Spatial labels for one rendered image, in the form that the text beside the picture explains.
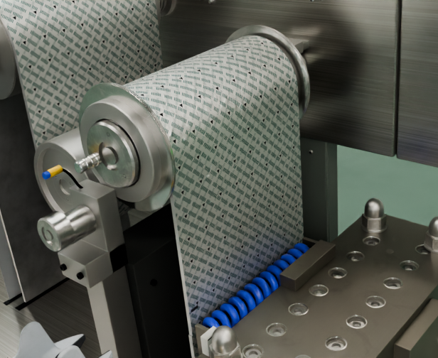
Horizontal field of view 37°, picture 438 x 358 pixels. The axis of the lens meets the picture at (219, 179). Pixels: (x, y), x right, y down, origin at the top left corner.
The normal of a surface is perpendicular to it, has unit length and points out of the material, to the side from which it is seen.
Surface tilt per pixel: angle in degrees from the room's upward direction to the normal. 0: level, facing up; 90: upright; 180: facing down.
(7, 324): 0
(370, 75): 90
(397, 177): 0
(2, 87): 90
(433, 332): 90
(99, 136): 90
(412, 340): 0
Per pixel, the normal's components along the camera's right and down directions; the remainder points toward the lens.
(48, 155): -0.65, 0.40
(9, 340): -0.09, -0.89
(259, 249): 0.76, 0.23
